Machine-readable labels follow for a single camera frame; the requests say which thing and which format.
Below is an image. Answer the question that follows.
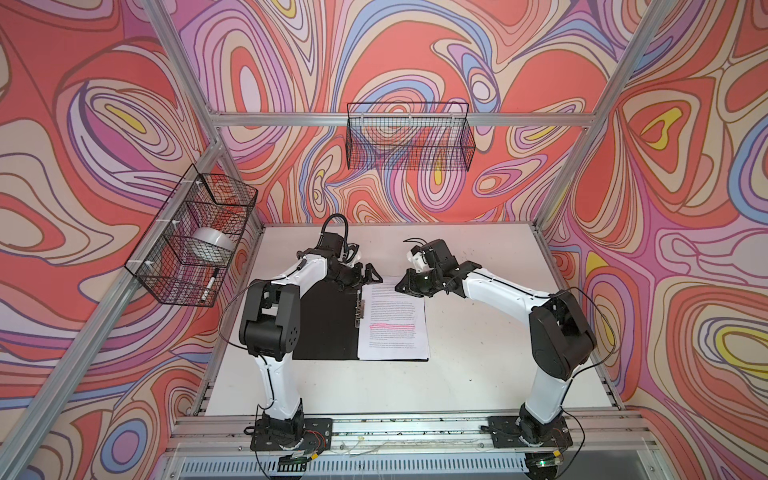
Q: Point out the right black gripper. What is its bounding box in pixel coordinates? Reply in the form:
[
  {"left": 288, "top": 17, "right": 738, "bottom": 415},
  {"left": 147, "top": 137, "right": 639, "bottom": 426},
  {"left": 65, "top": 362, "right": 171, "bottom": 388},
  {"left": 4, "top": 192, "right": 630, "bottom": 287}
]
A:
[{"left": 394, "top": 268, "right": 443, "bottom": 297}]

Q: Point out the paper sheet pink highlight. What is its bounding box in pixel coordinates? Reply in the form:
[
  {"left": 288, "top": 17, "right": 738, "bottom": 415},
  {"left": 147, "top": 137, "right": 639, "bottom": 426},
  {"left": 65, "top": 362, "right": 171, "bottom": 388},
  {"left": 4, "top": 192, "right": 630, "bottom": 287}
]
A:
[{"left": 357, "top": 279, "right": 430, "bottom": 361}]

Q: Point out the white RAY file folder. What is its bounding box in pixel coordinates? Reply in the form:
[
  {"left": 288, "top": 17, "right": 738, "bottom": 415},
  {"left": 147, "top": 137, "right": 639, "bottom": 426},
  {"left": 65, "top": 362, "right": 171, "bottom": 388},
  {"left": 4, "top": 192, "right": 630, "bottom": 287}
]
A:
[{"left": 292, "top": 275, "right": 431, "bottom": 363}]

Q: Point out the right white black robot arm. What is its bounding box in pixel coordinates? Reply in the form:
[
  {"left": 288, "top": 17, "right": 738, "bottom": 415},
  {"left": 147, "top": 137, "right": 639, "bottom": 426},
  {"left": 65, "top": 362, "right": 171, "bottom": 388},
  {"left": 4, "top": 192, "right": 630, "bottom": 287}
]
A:
[{"left": 394, "top": 261, "right": 596, "bottom": 446}]

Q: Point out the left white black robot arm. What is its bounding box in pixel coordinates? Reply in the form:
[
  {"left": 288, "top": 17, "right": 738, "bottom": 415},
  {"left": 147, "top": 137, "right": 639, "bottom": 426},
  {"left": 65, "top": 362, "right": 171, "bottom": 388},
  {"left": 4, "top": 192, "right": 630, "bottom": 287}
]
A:
[{"left": 238, "top": 249, "right": 383, "bottom": 448}]

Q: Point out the metal folder clip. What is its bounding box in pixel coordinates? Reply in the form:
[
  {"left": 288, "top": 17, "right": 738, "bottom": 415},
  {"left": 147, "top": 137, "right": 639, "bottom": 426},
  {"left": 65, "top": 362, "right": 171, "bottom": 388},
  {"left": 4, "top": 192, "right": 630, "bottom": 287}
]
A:
[{"left": 355, "top": 289, "right": 365, "bottom": 329}]

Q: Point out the black white marker pen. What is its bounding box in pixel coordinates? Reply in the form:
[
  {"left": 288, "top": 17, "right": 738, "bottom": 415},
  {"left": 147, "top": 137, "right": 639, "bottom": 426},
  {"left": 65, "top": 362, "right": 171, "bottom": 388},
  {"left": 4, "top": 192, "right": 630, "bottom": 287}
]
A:
[{"left": 200, "top": 268, "right": 219, "bottom": 304}]

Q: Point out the white tape roll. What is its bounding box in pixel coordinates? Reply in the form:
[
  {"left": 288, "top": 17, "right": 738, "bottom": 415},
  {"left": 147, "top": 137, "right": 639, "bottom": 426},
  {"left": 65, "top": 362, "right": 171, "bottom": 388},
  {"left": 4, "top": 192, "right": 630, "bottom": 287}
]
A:
[{"left": 190, "top": 227, "right": 235, "bottom": 262}]

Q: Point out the green circuit board left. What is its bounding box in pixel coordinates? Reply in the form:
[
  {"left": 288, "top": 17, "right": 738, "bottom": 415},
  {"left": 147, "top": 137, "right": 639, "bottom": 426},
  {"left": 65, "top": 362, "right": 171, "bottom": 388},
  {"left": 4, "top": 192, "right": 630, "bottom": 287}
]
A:
[{"left": 278, "top": 453, "right": 318, "bottom": 472}]

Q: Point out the green circuit board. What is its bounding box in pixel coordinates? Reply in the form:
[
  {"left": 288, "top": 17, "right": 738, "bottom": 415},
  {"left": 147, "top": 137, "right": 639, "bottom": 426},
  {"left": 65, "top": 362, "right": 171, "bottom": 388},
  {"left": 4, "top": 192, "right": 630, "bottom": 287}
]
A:
[
  {"left": 525, "top": 452, "right": 563, "bottom": 469},
  {"left": 278, "top": 453, "right": 318, "bottom": 472}
]

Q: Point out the green circuit board right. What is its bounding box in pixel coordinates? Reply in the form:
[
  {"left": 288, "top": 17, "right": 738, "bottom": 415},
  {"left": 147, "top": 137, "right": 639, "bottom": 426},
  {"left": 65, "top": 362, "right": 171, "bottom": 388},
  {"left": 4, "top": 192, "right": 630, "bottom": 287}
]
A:
[{"left": 525, "top": 452, "right": 563, "bottom": 469}]

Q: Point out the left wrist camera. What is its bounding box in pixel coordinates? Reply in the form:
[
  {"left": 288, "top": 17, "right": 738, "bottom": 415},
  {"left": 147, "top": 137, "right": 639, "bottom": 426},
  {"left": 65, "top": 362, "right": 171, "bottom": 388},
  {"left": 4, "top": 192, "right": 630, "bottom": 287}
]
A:
[{"left": 316, "top": 232, "right": 359, "bottom": 264}]

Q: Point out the black wire basket back wall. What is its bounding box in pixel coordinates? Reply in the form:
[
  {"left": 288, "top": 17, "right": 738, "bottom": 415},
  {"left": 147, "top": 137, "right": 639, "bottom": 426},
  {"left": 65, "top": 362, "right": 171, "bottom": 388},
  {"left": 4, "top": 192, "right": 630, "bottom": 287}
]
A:
[{"left": 345, "top": 100, "right": 476, "bottom": 172}]

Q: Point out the black wire basket wall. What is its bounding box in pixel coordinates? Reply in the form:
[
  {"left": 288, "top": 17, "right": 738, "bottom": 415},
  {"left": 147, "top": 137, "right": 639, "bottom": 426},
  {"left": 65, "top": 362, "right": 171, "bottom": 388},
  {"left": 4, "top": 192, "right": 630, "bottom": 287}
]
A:
[
  {"left": 125, "top": 166, "right": 258, "bottom": 307},
  {"left": 345, "top": 100, "right": 476, "bottom": 172}
]

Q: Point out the black wire basket left wall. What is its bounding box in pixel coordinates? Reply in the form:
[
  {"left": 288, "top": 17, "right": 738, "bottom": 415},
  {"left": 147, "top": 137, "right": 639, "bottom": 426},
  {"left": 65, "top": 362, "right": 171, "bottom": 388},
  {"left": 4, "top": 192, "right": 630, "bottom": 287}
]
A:
[{"left": 125, "top": 166, "right": 258, "bottom": 307}]

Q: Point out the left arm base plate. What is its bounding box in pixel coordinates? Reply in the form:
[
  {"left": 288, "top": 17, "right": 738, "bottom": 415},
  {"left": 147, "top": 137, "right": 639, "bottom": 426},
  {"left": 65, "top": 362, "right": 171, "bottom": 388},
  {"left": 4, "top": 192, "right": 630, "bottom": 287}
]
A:
[{"left": 243, "top": 417, "right": 333, "bottom": 453}]

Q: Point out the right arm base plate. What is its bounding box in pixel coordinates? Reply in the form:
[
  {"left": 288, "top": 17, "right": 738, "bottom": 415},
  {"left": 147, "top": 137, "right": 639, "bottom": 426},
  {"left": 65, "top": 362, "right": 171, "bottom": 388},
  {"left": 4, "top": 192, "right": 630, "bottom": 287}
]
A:
[{"left": 480, "top": 414, "right": 573, "bottom": 450}]

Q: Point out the aluminium front rail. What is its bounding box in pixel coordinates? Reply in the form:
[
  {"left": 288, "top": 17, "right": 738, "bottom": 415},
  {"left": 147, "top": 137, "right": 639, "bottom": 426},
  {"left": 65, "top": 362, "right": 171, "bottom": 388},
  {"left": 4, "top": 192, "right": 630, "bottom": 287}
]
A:
[{"left": 166, "top": 410, "right": 660, "bottom": 456}]

